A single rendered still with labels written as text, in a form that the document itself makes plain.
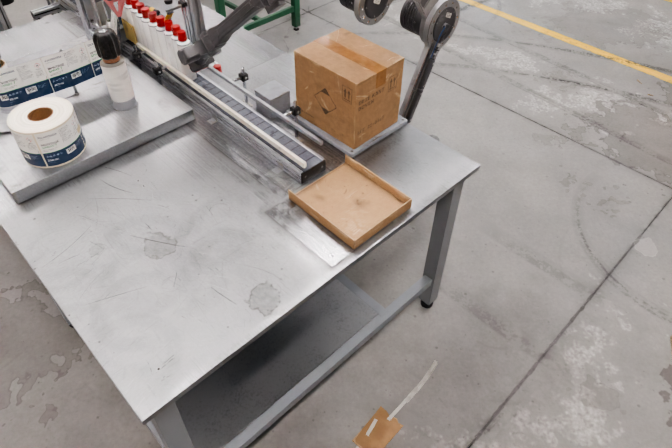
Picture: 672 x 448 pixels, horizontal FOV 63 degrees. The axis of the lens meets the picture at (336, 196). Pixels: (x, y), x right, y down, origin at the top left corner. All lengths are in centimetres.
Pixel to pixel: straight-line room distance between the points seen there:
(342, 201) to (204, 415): 88
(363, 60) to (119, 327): 112
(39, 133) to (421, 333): 166
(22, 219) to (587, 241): 249
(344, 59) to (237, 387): 121
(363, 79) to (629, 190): 202
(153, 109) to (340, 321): 108
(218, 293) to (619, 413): 166
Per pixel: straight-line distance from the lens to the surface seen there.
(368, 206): 177
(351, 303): 228
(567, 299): 278
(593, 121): 391
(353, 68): 188
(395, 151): 199
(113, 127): 215
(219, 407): 209
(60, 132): 198
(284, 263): 162
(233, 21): 191
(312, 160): 186
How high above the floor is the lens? 209
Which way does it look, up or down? 44 degrees down
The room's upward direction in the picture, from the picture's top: 1 degrees clockwise
